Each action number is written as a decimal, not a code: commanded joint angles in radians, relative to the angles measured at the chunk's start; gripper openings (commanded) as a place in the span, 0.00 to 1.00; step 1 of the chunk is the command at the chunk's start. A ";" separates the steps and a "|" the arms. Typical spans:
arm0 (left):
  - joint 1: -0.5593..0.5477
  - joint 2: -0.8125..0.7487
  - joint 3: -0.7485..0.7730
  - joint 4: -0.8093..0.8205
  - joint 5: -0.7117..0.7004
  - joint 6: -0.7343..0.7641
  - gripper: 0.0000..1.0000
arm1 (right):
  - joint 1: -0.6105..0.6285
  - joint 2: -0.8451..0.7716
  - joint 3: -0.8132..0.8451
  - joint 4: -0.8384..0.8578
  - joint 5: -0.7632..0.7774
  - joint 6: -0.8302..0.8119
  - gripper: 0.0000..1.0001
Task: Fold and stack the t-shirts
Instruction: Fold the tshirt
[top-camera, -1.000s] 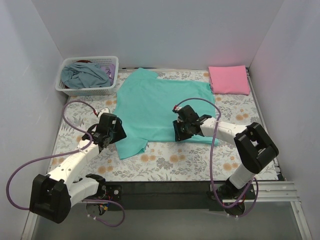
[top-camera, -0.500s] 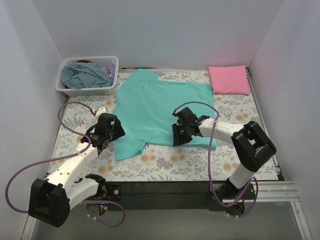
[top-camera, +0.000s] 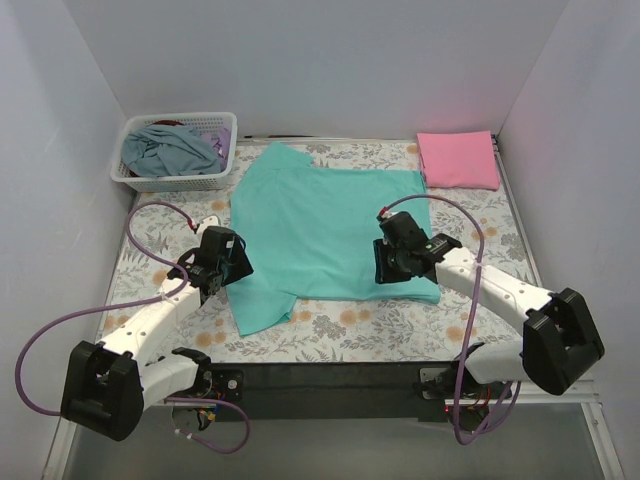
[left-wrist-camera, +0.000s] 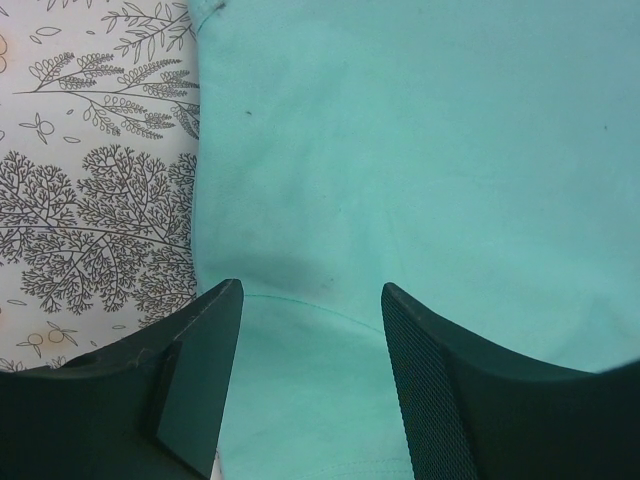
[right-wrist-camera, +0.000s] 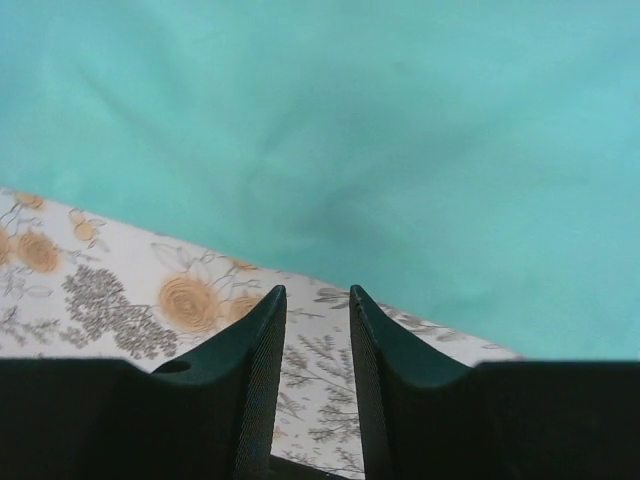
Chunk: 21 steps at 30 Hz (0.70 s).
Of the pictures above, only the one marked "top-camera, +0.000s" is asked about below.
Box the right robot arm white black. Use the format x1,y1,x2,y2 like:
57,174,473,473
374,211,605,398

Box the lilac t-shirt in basket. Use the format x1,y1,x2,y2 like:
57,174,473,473
200,127,231,171

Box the grey-blue t-shirt in basket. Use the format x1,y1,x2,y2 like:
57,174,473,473
120,125,222,178

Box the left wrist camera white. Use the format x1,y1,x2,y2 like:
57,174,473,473
194,215,220,235

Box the teal t-shirt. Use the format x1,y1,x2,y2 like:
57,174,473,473
227,143,441,336

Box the white plastic laundry basket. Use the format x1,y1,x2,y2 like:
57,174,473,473
111,112,238,192

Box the purple cable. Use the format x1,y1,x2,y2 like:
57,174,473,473
14,201,251,455
377,194,521,446

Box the dark red garment in basket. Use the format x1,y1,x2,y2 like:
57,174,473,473
151,120,185,127

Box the folded pink t-shirt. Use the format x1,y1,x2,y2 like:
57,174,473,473
417,131,500,191

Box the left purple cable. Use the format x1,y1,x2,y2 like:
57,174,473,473
14,201,251,455

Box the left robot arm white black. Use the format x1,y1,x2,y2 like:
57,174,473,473
60,216,253,441

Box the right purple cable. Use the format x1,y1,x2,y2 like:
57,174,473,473
377,194,521,446

